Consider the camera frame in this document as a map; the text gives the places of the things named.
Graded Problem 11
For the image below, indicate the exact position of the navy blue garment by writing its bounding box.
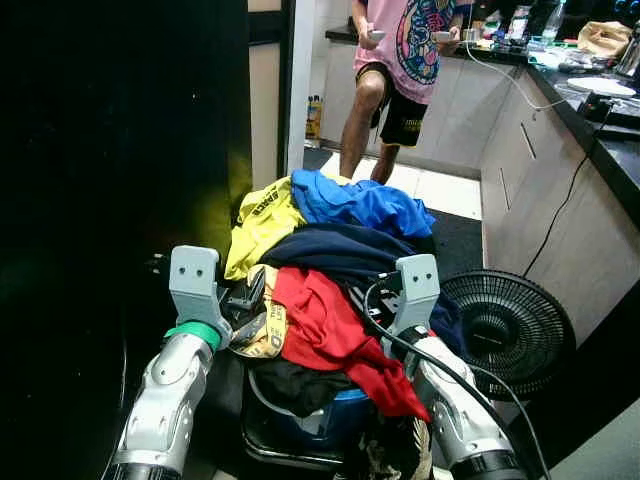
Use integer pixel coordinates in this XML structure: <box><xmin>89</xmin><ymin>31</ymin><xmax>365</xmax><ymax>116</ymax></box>
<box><xmin>258</xmin><ymin>222</ymin><xmax>466</xmax><ymax>356</ymax></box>

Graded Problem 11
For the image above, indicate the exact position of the khaki printed garment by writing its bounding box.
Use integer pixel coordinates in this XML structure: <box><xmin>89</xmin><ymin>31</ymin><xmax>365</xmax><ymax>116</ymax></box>
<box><xmin>232</xmin><ymin>265</ymin><xmax>291</xmax><ymax>361</ymax></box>

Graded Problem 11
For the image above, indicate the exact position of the red shirt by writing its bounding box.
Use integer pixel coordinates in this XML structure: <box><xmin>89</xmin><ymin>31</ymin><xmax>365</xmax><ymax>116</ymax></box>
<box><xmin>270</xmin><ymin>265</ymin><xmax>433</xmax><ymax>421</ymax></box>

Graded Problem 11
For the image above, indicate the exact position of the yellow shirt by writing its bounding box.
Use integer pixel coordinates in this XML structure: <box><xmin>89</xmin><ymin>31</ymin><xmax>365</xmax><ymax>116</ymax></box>
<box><xmin>223</xmin><ymin>175</ymin><xmax>306</xmax><ymax>283</ymax></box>

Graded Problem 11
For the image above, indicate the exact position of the bright blue shirt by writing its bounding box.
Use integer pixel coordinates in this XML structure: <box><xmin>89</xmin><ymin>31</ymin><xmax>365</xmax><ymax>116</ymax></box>
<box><xmin>290</xmin><ymin>168</ymin><xmax>437</xmax><ymax>241</ymax></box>

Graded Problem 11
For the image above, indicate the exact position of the black floor fan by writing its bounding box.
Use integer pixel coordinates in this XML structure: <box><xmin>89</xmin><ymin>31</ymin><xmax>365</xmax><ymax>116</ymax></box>
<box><xmin>438</xmin><ymin>270</ymin><xmax>578</xmax><ymax>401</ymax></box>

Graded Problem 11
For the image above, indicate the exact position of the blue laundry basket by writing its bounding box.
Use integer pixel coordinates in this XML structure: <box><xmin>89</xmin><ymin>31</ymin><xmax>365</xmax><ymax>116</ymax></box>
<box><xmin>238</xmin><ymin>355</ymin><xmax>386</xmax><ymax>471</ymax></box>

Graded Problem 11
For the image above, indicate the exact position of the black beige patterned garment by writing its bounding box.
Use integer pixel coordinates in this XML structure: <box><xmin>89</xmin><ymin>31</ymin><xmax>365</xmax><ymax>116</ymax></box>
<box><xmin>355</xmin><ymin>412</ymin><xmax>436</xmax><ymax>480</ymax></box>

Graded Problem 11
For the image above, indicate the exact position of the beige counter cabinet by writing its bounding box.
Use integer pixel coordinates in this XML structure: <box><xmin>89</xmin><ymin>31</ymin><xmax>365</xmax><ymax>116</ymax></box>
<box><xmin>320</xmin><ymin>42</ymin><xmax>640</xmax><ymax>349</ymax></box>

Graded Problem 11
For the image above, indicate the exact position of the yellow bottle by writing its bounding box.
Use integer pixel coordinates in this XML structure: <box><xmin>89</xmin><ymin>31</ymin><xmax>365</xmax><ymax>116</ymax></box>
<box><xmin>305</xmin><ymin>95</ymin><xmax>323</xmax><ymax>141</ymax></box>

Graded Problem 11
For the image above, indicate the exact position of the large black appliance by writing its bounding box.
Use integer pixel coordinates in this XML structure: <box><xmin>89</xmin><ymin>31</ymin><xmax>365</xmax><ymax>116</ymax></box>
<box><xmin>0</xmin><ymin>0</ymin><xmax>253</xmax><ymax>480</ymax></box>

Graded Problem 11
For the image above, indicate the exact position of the person in pink shirt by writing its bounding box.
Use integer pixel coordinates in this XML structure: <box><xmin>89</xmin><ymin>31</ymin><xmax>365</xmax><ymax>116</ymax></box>
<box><xmin>338</xmin><ymin>0</ymin><xmax>471</xmax><ymax>186</ymax></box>

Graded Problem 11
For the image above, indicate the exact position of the black countertop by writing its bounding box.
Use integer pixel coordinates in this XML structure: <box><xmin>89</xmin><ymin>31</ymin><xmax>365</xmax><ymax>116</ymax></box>
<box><xmin>325</xmin><ymin>25</ymin><xmax>640</xmax><ymax>229</ymax></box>

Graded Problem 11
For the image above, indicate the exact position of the black power adapter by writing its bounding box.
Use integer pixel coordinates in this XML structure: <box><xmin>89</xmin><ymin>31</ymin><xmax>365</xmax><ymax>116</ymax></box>
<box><xmin>578</xmin><ymin>92</ymin><xmax>621</xmax><ymax>126</ymax></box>

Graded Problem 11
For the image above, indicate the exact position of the white plate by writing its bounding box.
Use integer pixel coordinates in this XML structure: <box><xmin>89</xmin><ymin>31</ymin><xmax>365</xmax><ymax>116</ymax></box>
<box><xmin>566</xmin><ymin>77</ymin><xmax>637</xmax><ymax>98</ymax></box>

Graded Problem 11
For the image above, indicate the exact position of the black silver kettle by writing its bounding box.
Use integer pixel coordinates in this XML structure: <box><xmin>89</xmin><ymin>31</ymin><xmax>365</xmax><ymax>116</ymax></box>
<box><xmin>614</xmin><ymin>35</ymin><xmax>640</xmax><ymax>79</ymax></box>

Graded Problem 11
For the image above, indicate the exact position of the clear water bottle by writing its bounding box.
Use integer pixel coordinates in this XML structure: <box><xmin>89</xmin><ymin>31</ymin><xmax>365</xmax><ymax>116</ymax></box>
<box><xmin>543</xmin><ymin>0</ymin><xmax>566</xmax><ymax>43</ymax></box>

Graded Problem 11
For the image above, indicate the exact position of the brown paper bag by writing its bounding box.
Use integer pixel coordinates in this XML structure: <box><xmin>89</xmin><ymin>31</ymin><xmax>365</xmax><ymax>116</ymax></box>
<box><xmin>577</xmin><ymin>20</ymin><xmax>633</xmax><ymax>59</ymax></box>

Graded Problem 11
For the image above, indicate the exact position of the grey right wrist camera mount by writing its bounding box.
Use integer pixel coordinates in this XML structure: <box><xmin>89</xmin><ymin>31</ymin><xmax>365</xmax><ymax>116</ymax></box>
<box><xmin>392</xmin><ymin>253</ymin><xmax>442</xmax><ymax>339</ymax></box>

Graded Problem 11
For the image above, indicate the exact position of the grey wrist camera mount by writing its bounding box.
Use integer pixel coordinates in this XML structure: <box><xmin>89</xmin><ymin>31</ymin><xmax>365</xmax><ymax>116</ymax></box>
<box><xmin>392</xmin><ymin>253</ymin><xmax>442</xmax><ymax>339</ymax></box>
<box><xmin>167</xmin><ymin>245</ymin><xmax>234</xmax><ymax>346</ymax></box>

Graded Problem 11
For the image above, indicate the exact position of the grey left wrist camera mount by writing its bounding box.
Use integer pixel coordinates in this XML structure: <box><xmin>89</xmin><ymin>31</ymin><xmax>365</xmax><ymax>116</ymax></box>
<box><xmin>167</xmin><ymin>245</ymin><xmax>234</xmax><ymax>346</ymax></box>

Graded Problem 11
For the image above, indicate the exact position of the thin black power cable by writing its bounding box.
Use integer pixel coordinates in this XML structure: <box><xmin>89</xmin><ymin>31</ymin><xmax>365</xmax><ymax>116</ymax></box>
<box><xmin>523</xmin><ymin>108</ymin><xmax>603</xmax><ymax>279</ymax></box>

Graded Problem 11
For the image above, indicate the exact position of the white cable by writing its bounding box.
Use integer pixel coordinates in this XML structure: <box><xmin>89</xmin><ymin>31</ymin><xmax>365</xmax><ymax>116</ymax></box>
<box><xmin>462</xmin><ymin>42</ymin><xmax>549</xmax><ymax>113</ymax></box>

